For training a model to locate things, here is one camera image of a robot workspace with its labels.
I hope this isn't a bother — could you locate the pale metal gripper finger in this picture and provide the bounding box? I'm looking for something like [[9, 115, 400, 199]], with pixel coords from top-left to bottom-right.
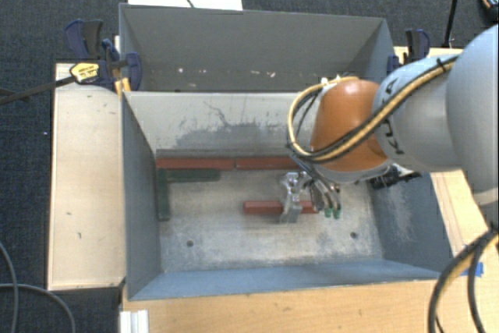
[[281, 171, 310, 205], [279, 203, 305, 225]]

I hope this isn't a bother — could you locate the red-brown flat block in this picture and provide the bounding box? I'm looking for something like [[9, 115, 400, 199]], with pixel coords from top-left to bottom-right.
[[155, 156, 236, 171], [242, 200, 320, 216], [235, 156, 302, 171]]

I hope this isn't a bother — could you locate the grey metal bin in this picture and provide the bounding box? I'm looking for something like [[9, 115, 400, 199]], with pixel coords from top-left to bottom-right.
[[118, 2, 455, 302]]

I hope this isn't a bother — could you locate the dark green flat block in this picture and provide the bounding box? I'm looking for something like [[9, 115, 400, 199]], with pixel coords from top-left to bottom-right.
[[156, 168, 172, 222]]

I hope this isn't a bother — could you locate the pale wood board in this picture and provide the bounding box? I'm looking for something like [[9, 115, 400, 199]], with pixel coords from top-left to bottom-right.
[[46, 62, 128, 292]]

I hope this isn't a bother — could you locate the black cylinder on white bracket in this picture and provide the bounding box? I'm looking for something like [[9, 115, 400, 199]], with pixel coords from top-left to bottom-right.
[[369, 163, 423, 191]]

